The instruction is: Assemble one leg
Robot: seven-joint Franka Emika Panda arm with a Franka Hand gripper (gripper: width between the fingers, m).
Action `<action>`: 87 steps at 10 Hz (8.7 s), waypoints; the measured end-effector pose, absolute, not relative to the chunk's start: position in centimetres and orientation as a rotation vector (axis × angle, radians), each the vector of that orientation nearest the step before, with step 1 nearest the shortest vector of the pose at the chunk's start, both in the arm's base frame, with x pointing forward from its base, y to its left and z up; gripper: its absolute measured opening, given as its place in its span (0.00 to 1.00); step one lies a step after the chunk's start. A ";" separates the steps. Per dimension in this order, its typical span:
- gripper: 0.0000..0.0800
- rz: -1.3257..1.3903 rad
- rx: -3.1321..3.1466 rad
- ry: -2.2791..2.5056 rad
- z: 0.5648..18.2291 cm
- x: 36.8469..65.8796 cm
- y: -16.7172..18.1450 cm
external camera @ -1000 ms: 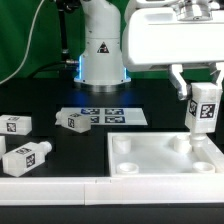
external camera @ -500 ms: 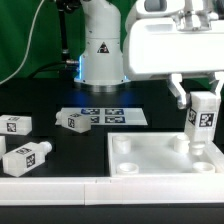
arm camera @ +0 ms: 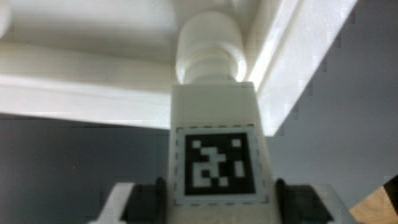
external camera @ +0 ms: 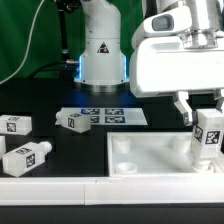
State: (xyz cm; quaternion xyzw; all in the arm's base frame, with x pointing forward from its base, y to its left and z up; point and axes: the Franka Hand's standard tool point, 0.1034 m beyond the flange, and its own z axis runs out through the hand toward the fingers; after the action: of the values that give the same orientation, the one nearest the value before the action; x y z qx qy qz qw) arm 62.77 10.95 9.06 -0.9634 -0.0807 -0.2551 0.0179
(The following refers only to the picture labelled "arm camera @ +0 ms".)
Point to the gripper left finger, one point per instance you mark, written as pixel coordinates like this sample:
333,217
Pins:
145,211

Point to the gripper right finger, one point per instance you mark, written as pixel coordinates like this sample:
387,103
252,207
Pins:
301,206

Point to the white table leg small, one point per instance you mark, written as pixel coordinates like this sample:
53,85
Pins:
221,189

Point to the white square table top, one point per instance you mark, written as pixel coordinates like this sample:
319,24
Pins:
88,54

